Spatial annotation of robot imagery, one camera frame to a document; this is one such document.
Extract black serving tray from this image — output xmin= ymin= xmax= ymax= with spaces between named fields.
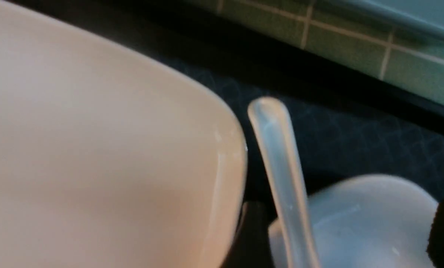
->
xmin=6 ymin=0 xmax=444 ymax=268

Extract white square rice plate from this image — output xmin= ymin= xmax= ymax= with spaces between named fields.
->
xmin=0 ymin=0 xmax=247 ymax=268

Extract white ceramic soup spoon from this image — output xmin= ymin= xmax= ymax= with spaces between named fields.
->
xmin=248 ymin=97 xmax=321 ymax=268

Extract white small bowl on tray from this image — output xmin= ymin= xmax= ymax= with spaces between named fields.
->
xmin=283 ymin=174 xmax=438 ymax=268

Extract blue plastic bin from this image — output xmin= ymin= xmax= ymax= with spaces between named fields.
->
xmin=333 ymin=0 xmax=444 ymax=40

